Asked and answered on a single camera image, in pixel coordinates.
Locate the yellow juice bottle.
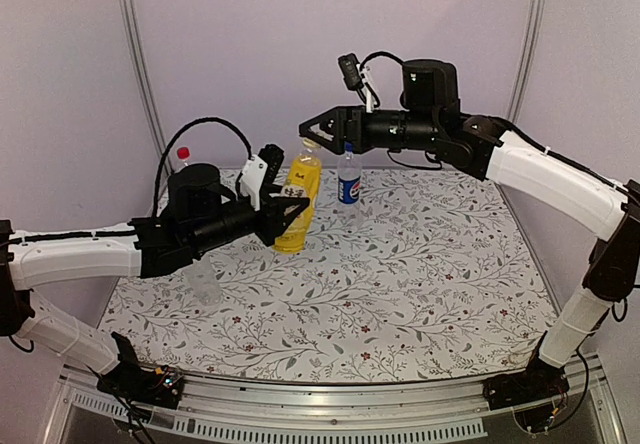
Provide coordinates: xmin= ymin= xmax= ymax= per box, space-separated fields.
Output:
xmin=272 ymin=137 xmax=323 ymax=255

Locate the Pepsi bottle blue label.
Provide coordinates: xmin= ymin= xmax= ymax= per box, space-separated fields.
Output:
xmin=337 ymin=151 xmax=362 ymax=205

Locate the pale yellow bottle cap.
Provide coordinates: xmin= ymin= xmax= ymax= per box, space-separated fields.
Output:
xmin=302 ymin=138 xmax=320 ymax=148

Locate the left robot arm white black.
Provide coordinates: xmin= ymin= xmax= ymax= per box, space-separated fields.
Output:
xmin=1 ymin=158 xmax=310 ymax=398

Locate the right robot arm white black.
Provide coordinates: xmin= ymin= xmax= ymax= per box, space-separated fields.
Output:
xmin=299 ymin=55 xmax=639 ymax=400

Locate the clear empty plastic bottle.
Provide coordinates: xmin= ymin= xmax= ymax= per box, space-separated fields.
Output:
xmin=183 ymin=255 xmax=222 ymax=309

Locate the red-capped clear bottle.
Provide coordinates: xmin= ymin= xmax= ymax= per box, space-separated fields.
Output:
xmin=170 ymin=146 xmax=191 ymax=178

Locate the floral patterned table mat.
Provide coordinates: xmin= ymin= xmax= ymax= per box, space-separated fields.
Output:
xmin=100 ymin=170 xmax=556 ymax=383

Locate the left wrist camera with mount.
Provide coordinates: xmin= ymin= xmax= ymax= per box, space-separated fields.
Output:
xmin=236 ymin=144 xmax=284 ymax=211

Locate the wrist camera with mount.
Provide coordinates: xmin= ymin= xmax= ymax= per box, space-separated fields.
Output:
xmin=337 ymin=53 xmax=380 ymax=113
xmin=236 ymin=144 xmax=284 ymax=211

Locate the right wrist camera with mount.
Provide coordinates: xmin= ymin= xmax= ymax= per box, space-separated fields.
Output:
xmin=337 ymin=53 xmax=380 ymax=113

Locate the right black camera cable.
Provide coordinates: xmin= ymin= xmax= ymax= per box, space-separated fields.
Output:
xmin=360 ymin=50 xmax=405 ymax=70

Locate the black camera cable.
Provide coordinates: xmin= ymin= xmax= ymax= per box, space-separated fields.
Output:
xmin=360 ymin=50 xmax=405 ymax=70
xmin=152 ymin=116 xmax=254 ymax=215

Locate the left black camera cable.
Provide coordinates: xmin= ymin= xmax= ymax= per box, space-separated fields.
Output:
xmin=152 ymin=116 xmax=254 ymax=215

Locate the left aluminium corner post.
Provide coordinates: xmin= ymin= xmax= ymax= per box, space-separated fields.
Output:
xmin=118 ymin=0 xmax=166 ymax=157

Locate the aluminium corner post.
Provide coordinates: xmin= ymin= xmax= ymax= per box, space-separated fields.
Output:
xmin=507 ymin=0 xmax=546 ymax=122
xmin=118 ymin=0 xmax=166 ymax=157

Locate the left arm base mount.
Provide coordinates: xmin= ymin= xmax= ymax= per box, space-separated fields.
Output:
xmin=97 ymin=332 xmax=185 ymax=410

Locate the aluminium front rail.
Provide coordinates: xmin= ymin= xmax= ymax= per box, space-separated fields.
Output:
xmin=42 ymin=354 xmax=630 ymax=443

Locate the right aluminium corner post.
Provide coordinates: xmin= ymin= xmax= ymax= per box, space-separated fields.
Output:
xmin=507 ymin=0 xmax=546 ymax=122

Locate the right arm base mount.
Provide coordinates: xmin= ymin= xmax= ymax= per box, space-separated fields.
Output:
xmin=482 ymin=354 xmax=570 ymax=434

